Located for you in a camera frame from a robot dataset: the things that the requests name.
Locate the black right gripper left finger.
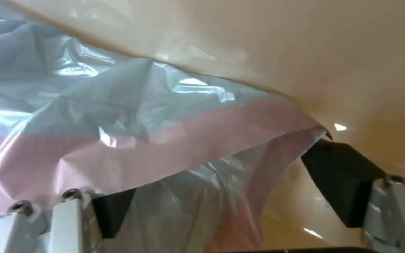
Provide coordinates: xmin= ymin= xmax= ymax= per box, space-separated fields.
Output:
xmin=0 ymin=187 xmax=136 ymax=253

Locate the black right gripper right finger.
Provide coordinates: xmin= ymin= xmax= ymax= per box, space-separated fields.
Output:
xmin=300 ymin=127 xmax=405 ymax=253

